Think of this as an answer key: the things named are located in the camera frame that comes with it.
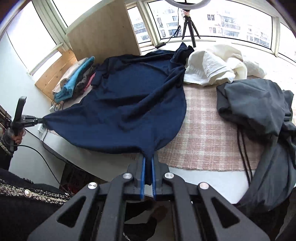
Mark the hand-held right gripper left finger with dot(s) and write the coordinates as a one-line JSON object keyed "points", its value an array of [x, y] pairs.
{"points": [[143, 176]]}

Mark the black tripod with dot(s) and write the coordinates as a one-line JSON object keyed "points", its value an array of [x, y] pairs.
{"points": [[187, 25]]}

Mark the white crumpled garment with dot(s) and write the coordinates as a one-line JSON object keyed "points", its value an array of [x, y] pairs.
{"points": [[212, 64]]}

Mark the blue folded garment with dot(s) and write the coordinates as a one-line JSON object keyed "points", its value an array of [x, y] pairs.
{"points": [[71, 85]]}

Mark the pink plaid blanket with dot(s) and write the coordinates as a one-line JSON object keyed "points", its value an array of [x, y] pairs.
{"points": [[203, 129]]}

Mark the beige knit cardigan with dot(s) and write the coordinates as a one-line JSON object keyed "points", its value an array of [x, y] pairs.
{"points": [[62, 81]]}

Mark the large light wooden board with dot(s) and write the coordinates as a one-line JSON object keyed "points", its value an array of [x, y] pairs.
{"points": [[104, 32]]}

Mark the person's left hand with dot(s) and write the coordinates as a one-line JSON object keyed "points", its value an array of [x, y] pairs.
{"points": [[18, 138]]}

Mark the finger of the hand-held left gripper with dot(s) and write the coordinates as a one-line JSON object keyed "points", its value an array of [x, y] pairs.
{"points": [[40, 121]]}

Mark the white power strip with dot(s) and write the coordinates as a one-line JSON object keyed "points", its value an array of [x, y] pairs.
{"points": [[42, 128]]}

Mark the pine plank panel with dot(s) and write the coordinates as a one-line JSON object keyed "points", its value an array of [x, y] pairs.
{"points": [[55, 71]]}

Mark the grey folded garment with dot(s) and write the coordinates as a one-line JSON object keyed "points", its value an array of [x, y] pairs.
{"points": [[82, 81]]}

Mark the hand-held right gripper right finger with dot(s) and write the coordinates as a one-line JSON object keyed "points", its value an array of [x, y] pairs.
{"points": [[153, 176]]}

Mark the white charger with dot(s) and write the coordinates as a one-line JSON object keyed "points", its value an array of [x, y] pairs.
{"points": [[55, 107]]}

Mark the person's left forearm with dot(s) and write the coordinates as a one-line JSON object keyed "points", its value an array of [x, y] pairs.
{"points": [[4, 143]]}

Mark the navy blue hoodie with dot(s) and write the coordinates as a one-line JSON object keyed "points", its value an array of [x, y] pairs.
{"points": [[129, 99]]}

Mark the pink folded garment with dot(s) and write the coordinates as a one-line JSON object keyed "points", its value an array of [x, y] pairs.
{"points": [[89, 82]]}

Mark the black tweed jacket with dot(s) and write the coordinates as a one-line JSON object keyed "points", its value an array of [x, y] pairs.
{"points": [[23, 208]]}

